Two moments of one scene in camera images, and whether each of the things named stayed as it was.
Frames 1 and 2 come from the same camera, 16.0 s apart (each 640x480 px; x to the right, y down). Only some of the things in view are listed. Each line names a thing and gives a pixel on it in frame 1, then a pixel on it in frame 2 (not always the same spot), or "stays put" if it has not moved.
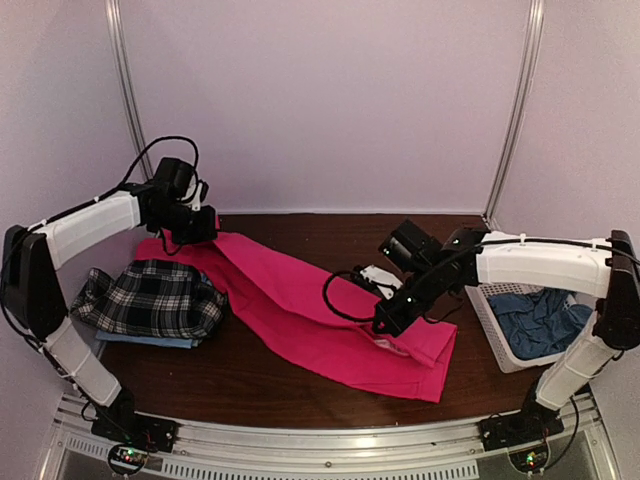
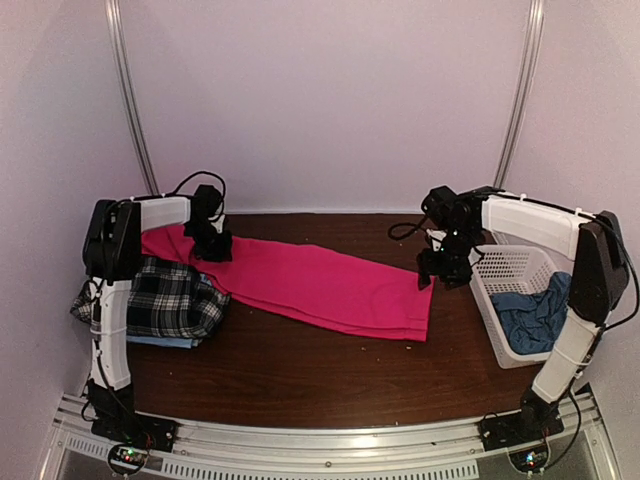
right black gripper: [398, 323] to [428, 268]
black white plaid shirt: [151, 298] stays put
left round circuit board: [127, 459] stays put
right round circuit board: [530, 460] stays put
